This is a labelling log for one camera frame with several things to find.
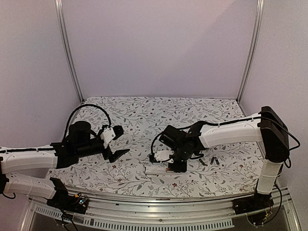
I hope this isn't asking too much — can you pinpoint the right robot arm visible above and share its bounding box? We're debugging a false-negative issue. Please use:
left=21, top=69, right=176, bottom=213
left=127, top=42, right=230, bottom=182
left=159, top=106, right=290, bottom=210

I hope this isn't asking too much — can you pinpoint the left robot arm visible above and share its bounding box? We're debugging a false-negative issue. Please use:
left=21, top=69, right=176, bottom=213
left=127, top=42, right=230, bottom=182
left=0, top=121, right=128, bottom=209

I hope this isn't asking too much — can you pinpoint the floral patterned table mat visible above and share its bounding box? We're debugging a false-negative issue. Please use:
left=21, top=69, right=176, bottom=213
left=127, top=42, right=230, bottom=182
left=47, top=97, right=263, bottom=198

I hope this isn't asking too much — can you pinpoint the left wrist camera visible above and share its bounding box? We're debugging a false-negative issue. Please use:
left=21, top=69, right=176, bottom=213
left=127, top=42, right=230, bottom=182
left=99, top=125, right=124, bottom=148

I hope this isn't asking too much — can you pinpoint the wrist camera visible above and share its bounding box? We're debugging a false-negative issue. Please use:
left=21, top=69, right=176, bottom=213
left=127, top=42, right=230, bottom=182
left=149, top=150, right=174, bottom=163
left=99, top=125, right=124, bottom=148

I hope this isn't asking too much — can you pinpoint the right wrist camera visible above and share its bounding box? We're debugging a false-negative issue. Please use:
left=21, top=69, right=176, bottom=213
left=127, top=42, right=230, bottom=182
left=149, top=150, right=174, bottom=163

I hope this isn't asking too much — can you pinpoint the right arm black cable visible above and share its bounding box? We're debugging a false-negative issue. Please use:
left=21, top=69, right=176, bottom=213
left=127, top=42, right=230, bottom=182
left=150, top=124, right=200, bottom=157

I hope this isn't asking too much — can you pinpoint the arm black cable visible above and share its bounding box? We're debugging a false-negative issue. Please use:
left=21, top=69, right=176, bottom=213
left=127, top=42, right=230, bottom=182
left=150, top=124, right=200, bottom=157
left=64, top=103, right=112, bottom=140

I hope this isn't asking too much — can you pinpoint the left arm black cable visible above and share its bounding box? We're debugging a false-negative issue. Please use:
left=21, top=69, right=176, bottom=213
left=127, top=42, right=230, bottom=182
left=64, top=103, right=112, bottom=140

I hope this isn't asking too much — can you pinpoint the aluminium front frame rail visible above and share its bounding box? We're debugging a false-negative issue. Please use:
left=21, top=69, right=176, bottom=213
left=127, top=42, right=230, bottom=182
left=21, top=187, right=302, bottom=231

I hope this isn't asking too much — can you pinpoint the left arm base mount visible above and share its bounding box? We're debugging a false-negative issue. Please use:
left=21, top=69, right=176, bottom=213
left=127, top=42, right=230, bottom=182
left=47, top=178, right=89, bottom=215

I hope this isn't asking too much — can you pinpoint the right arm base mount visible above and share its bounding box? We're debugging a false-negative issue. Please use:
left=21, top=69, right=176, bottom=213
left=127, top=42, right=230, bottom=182
left=232, top=192, right=274, bottom=226

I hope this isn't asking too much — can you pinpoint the left aluminium corner post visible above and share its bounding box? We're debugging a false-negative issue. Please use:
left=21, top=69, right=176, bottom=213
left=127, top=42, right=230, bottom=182
left=54, top=0, right=84, bottom=103

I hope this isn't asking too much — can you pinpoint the aluminium corner post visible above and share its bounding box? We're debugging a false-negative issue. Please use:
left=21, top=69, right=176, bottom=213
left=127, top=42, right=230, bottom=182
left=54, top=0, right=84, bottom=103
left=236, top=0, right=264, bottom=104

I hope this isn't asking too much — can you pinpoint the right aluminium corner post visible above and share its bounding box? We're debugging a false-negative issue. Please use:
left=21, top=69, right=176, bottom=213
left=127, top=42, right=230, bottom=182
left=236, top=0, right=264, bottom=104

